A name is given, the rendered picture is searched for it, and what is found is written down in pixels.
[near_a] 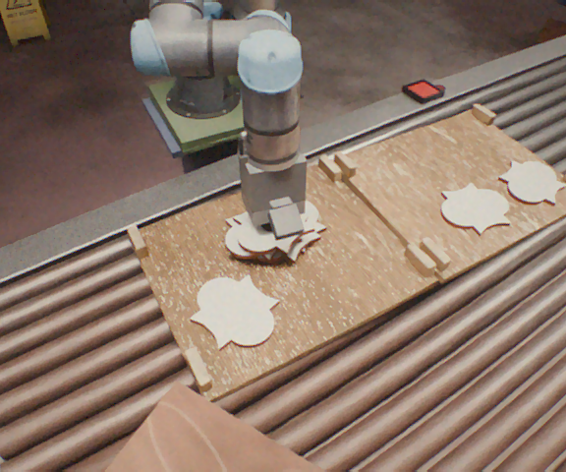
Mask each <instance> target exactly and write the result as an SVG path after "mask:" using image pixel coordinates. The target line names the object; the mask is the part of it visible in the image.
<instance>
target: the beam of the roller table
mask: <svg viewBox="0 0 566 472"><path fill-rule="evenodd" d="M565 57H566V35H564V36H562V37H561V36H559V37H558V38H555V39H552V40H551V41H549V42H544V43H541V44H538V45H537V46H534V47H529V48H526V49H524V50H522V51H519V52H517V53H514V54H513V53H511V54H509V55H507V56H505V57H502V58H499V59H497V60H494V61H492V60H491V61H489V62H486V63H483V64H482V65H479V66H477V67H475V68H472V69H470V70H464V71H462V72H459V73H456V74H454V75H451V76H449V77H446V78H443V79H441V80H438V81H435V82H433V83H431V84H432V85H434V86H436V85H441V86H444V87H445V88H446V90H445V93H444V96H443V97H441V98H439V99H437V100H434V101H432V102H429V103H427V104H424V105H421V104H420V103H417V102H416V101H415V100H414V99H412V98H411V97H409V96H408V95H406V94H405V93H403V92H402V93H400V94H397V95H394V96H392V97H389V98H386V99H383V100H380V101H378V102H376V103H373V104H371V105H368V106H365V107H363V108H360V109H357V110H354V111H351V112H348V113H346V114H343V115H341V116H338V117H335V118H333V119H329V120H326V121H324V122H321V123H318V124H316V125H313V126H310V127H307V128H305V129H303V130H300V143H299V149H300V150H301V152H302V153H303V155H304V158H305V159H306V160H308V159H311V158H314V157H316V156H319V155H320V154H321V153H323V152H326V151H328V150H332V149H334V148H338V147H341V146H343V145H344V144H347V143H350V142H353V141H355V140H358V139H360V138H362V137H365V136H367V135H370V134H372V133H376V132H378V131H381V130H383V129H385V128H388V127H390V126H393V125H395V124H398V123H400V122H402V121H405V120H407V119H411V118H413V117H416V116H418V115H421V114H423V113H425V112H428V111H429V110H432V109H434V108H437V107H439V106H441V105H444V104H446V103H449V102H451V101H454V100H456V99H459V98H463V97H466V96H468V95H471V94H473V93H476V92H478V91H479V90H482V89H486V88H488V87H491V86H493V85H496V84H500V83H503V82H505V81H507V80H509V79H512V78H514V77H516V76H519V75H521V74H522V75H524V74H525V73H528V72H530V71H532V70H534V69H536V68H538V67H540V66H542V67H543V66H545V65H548V64H550V63H551V62H554V61H556V60H561V59H563V58H565ZM241 186H242V184H241V171H240V160H239V154H238V153H236V155H234V156H231V157H229V158H226V159H223V160H221V161H217V162H214V163H212V164H209V165H206V166H205V167H202V168H200V169H196V171H193V172H191V173H188V174H185V175H183V176H180V177H176V178H174V179H171V180H169V181H166V182H163V183H161V184H158V185H155V187H153V188H149V189H147V190H144V191H141V192H139V193H136V194H133V195H131V196H128V197H126V198H124V199H121V200H119V201H116V203H113V204H111V205H107V206H103V207H100V208H97V209H95V210H92V211H90V212H87V213H84V214H82V215H79V216H76V217H74V218H71V219H68V220H67V222H64V223H62V224H59V225H56V226H54V227H51V228H48V229H46V230H43V231H40V232H38V233H35V234H33V235H30V236H28V237H27V238H24V239H21V240H19V241H16V242H14V243H11V244H9V245H7V246H4V247H1V248H0V289H1V288H2V287H5V286H7V285H9V284H12V283H14V282H16V281H18V280H21V279H23V278H26V277H28V276H30V275H33V274H35V273H37V272H39V271H42V270H44V269H46V268H49V267H51V266H55V265H58V264H60V263H62V262H64V261H66V260H69V259H70V258H73V257H75V256H78V255H80V254H82V253H85V252H87V251H90V250H92V248H94V249H95V247H97V246H100V245H102V244H104V243H107V242H109V241H112V240H114V239H118V238H120V237H122V236H125V235H127V234H129V232H128V228H130V227H132V226H134V224H135V225H136V227H137V229H138V230H140V229H142V228H144V227H146V226H147V225H149V224H151V223H153V222H157V221H159V220H161V219H164V218H166V217H169V216H171V215H174V214H176V213H179V212H182V211H184V210H187V209H189V207H193V206H196V205H198V204H200V203H204V202H206V201H209V200H211V199H214V198H216V197H219V196H222V195H224V194H227V193H229V191H232V190H234V189H237V188H239V187H241Z"/></svg>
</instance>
